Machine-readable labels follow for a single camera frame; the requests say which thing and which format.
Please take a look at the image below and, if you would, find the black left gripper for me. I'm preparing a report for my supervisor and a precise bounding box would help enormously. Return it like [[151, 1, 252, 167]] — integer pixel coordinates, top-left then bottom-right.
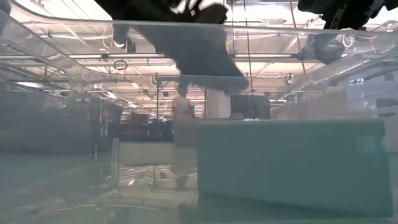
[[136, 24, 249, 94]]

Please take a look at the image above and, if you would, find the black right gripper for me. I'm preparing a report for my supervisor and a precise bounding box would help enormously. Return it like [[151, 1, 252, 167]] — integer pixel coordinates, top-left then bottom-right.
[[297, 32, 346, 65]]

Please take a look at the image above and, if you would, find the teal rectangular block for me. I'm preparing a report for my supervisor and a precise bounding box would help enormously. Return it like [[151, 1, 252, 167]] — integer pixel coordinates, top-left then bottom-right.
[[197, 119, 393, 218]]

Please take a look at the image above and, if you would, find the white building column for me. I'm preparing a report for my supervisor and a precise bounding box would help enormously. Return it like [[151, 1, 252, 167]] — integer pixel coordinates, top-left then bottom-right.
[[206, 90, 231, 119]]

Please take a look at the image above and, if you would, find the person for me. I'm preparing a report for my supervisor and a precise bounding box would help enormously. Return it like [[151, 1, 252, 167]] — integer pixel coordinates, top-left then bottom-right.
[[172, 84, 196, 122]]

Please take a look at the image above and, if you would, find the clear plastic bin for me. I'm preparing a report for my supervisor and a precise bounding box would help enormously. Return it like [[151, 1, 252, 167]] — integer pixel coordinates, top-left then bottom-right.
[[0, 0, 398, 224]]

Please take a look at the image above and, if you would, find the black ceiling-hung device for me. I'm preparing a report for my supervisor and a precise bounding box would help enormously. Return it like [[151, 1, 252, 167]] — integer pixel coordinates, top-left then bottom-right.
[[112, 24, 137, 53]]

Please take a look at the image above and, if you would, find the black mesh bin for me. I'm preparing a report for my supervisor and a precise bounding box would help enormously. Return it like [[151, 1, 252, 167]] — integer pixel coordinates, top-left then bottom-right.
[[0, 93, 124, 154]]

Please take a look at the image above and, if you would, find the hanging black cable loop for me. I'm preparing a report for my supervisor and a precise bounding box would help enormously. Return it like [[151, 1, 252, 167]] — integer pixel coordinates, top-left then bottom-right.
[[113, 59, 129, 71]]

